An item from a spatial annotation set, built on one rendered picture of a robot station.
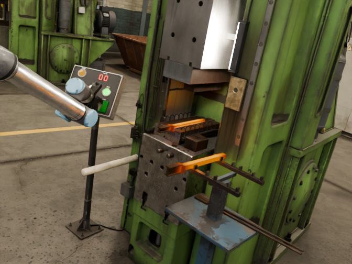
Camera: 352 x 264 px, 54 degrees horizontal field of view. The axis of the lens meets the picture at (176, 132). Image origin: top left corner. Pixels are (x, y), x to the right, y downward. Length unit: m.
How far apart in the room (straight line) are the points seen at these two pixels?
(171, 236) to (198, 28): 1.20
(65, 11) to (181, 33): 4.82
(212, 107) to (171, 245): 0.94
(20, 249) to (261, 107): 1.78
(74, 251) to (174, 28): 1.60
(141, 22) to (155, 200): 9.69
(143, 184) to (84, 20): 5.03
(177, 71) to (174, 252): 1.08
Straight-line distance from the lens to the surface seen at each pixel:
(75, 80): 1.85
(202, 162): 1.70
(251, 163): 1.92
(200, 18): 1.87
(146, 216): 2.25
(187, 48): 1.91
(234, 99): 1.89
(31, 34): 6.67
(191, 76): 1.90
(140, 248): 2.40
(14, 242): 2.67
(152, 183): 2.12
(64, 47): 6.68
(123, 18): 11.15
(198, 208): 1.84
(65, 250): 2.59
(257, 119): 1.86
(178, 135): 1.98
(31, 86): 1.49
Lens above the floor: 1.62
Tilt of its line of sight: 19 degrees down
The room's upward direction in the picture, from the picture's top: 10 degrees clockwise
